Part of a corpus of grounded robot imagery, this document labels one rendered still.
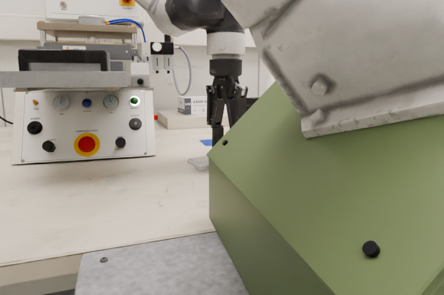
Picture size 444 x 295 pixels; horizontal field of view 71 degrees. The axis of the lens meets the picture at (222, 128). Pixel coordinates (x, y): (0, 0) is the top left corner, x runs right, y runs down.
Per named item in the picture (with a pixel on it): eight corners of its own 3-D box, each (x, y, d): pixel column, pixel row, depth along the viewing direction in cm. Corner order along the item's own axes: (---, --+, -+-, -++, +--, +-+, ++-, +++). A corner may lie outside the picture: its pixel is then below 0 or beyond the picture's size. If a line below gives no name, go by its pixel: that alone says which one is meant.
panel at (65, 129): (19, 163, 75) (24, 90, 80) (148, 155, 82) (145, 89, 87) (16, 162, 73) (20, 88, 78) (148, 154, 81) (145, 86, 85)
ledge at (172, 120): (158, 120, 154) (157, 110, 153) (305, 114, 181) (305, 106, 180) (167, 129, 126) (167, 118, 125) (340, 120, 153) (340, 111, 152)
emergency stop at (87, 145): (78, 153, 79) (78, 137, 80) (96, 152, 80) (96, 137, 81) (77, 151, 77) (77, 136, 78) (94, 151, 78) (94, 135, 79)
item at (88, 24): (59, 59, 112) (56, 22, 110) (148, 61, 120) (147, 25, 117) (39, 55, 89) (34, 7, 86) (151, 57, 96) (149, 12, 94)
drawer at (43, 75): (45, 86, 84) (42, 57, 83) (130, 86, 90) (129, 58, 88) (-1, 92, 56) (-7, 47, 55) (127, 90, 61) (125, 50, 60)
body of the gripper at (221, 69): (201, 58, 73) (202, 98, 74) (223, 57, 66) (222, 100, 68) (228, 59, 77) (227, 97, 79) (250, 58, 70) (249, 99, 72)
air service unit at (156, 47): (142, 73, 120) (140, 33, 117) (180, 73, 124) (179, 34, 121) (142, 73, 115) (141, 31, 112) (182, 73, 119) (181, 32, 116)
